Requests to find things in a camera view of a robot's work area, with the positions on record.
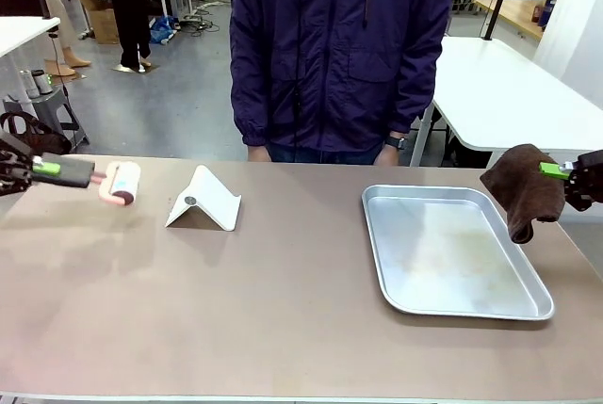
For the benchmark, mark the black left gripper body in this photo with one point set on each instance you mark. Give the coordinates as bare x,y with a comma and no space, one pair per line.
14,168

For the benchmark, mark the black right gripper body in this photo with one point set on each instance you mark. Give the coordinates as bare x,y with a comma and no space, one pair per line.
586,182

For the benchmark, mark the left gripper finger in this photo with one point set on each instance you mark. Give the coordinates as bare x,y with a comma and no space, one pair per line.
52,167
70,181

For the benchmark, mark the brown terry cloth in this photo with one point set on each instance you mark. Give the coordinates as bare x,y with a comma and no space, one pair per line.
527,187

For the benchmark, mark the pink lint roller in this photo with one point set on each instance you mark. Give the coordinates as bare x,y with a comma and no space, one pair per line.
122,185

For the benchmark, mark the person's right forearm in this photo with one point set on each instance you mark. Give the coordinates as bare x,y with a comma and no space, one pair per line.
247,107

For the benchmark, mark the person's left forearm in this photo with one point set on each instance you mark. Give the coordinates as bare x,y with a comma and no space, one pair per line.
414,98

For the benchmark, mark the person's left hand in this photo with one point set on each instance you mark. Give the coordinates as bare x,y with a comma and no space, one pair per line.
387,156

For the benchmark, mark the person's right hand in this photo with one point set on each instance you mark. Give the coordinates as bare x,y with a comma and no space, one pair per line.
258,153

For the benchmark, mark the dark brown handbag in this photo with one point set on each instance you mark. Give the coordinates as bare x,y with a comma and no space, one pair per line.
33,138

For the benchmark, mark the grey metal stool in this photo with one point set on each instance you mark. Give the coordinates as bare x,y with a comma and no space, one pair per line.
52,112

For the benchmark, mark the white cup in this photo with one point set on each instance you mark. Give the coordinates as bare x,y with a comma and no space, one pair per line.
29,84

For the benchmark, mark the large white table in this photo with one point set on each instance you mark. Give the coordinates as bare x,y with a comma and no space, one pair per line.
499,93

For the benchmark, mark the silver metal tray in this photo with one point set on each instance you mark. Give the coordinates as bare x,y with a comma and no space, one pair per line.
452,253

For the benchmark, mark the small white table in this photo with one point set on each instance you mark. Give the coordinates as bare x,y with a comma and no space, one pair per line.
19,32

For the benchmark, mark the white folded stand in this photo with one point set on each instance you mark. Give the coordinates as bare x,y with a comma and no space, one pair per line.
207,201

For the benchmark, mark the bystander in beige clothes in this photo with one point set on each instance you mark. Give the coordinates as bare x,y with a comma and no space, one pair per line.
61,13

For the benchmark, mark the cardboard box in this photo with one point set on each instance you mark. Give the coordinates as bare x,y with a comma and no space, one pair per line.
101,18

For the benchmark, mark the black wristwatch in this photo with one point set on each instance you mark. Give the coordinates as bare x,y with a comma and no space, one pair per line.
396,142

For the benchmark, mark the wooden workbench with bottles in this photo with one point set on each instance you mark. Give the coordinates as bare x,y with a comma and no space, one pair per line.
513,15

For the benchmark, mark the brown bottle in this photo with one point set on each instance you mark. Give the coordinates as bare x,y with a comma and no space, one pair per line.
537,11

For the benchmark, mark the bystander in black trousers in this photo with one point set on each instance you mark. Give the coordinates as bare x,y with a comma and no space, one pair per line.
129,13

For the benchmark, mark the blue plastic bag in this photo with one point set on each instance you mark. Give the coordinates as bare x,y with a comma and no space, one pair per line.
162,29

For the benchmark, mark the white power strip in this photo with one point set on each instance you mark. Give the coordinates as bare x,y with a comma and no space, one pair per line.
212,4

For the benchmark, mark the blue jeans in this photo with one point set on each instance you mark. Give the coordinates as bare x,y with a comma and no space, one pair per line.
325,155

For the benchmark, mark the person in purple jacket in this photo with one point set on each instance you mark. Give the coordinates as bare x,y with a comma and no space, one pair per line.
339,46

